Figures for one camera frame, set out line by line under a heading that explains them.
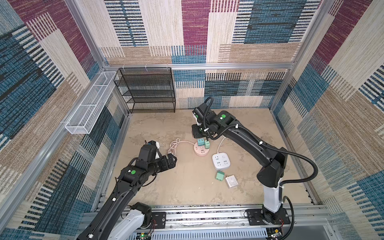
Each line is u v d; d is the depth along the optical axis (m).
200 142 0.95
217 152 0.95
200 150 0.96
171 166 0.67
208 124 0.56
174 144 0.99
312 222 0.73
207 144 0.94
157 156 0.60
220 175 0.85
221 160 0.91
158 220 0.73
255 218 0.73
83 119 0.71
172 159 0.69
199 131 0.69
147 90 1.10
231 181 0.83
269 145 0.50
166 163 0.66
